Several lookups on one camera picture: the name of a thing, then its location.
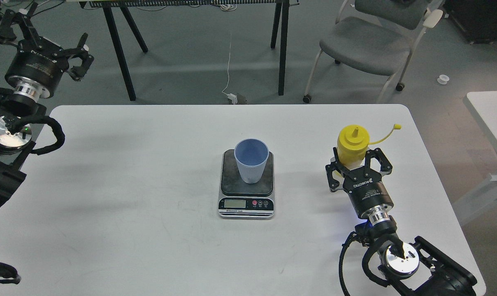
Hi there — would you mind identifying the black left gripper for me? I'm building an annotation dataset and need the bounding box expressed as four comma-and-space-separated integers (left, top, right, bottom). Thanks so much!
0, 2, 94, 99

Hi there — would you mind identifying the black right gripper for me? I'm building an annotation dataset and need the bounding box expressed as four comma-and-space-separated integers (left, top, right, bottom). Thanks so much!
325, 147, 394, 220

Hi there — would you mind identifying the yellow squeeze bottle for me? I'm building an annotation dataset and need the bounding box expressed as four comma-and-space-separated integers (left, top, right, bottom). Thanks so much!
337, 124, 402, 170

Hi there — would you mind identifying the blue ribbed plastic cup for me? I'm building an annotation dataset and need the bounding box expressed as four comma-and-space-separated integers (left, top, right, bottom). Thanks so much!
234, 138, 269, 184

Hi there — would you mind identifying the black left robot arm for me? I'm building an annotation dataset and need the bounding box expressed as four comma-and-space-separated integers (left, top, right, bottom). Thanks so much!
0, 2, 94, 208

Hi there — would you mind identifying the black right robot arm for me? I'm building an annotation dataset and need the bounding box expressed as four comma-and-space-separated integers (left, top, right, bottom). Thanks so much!
325, 148, 477, 296

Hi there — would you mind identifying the digital kitchen scale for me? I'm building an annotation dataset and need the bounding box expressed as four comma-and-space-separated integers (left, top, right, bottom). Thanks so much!
217, 149, 276, 220

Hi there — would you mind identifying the white spool on floor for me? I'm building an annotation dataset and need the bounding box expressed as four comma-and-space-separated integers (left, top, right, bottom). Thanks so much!
436, 74, 450, 86

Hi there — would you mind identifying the grey office chair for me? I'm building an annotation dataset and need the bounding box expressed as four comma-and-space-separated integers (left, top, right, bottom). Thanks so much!
302, 0, 444, 104

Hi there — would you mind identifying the white side table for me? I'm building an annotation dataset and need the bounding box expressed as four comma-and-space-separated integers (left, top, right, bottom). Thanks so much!
452, 91, 497, 224

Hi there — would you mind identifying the black-legged table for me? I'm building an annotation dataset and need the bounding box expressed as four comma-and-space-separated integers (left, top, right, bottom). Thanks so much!
79, 0, 300, 102

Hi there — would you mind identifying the black equipment box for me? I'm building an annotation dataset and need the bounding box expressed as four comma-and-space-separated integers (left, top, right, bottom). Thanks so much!
444, 0, 497, 45

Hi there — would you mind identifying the white charger cable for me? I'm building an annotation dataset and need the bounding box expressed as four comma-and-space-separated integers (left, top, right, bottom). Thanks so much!
221, 32, 238, 104

